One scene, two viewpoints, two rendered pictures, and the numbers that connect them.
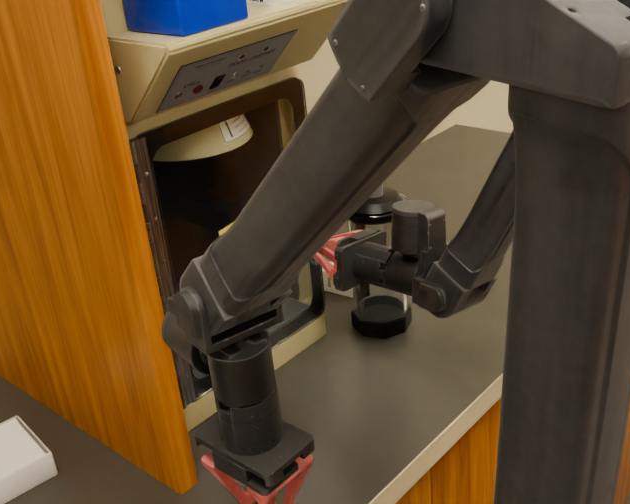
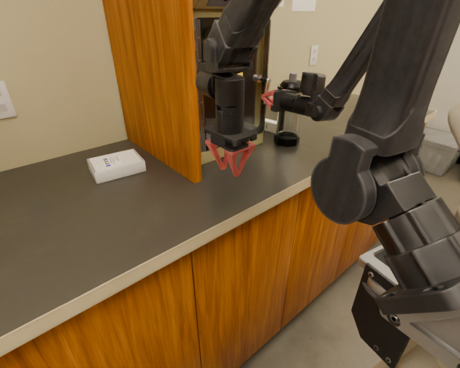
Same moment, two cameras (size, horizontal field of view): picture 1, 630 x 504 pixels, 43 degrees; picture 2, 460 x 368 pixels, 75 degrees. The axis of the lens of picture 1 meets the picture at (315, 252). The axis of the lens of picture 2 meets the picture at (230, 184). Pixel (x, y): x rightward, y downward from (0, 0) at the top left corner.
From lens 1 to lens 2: 27 cm
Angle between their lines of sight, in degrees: 6
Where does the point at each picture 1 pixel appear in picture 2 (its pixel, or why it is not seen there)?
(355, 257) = (282, 97)
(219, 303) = (224, 40)
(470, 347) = (323, 153)
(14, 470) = (128, 163)
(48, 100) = not seen: outside the picture
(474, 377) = not seen: hidden behind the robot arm
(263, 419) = (236, 116)
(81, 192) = (169, 33)
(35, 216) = (150, 53)
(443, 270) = (321, 98)
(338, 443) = (262, 175)
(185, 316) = (207, 51)
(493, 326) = not seen: hidden behind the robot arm
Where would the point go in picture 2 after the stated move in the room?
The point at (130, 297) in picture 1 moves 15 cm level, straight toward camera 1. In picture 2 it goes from (184, 85) to (186, 99)
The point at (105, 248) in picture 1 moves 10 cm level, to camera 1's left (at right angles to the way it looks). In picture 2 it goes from (176, 61) to (139, 60)
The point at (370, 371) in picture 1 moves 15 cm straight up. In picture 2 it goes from (279, 155) to (282, 116)
